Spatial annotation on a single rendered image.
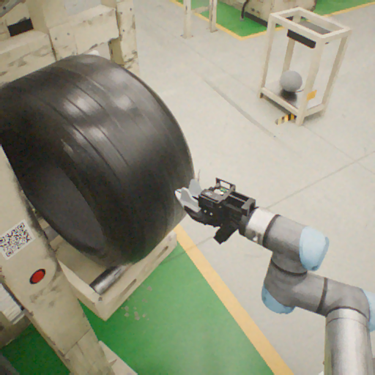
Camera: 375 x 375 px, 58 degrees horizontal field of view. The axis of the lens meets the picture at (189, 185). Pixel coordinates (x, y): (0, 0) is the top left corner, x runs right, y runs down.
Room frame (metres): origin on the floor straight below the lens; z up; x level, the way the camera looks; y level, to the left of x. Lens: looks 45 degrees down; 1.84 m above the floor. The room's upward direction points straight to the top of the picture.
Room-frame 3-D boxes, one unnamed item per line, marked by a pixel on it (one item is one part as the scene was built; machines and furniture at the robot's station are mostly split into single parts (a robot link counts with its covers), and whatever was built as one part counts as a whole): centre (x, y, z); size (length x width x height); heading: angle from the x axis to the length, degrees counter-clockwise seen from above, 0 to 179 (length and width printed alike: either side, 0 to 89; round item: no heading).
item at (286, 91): (2.92, -0.99, 0.40); 0.60 x 0.35 x 0.80; 32
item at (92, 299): (0.56, 0.41, 0.90); 0.40 x 0.03 x 0.10; 53
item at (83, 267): (0.70, 0.30, 0.80); 0.37 x 0.36 x 0.02; 53
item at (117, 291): (0.61, 0.19, 0.84); 0.36 x 0.09 x 0.06; 143
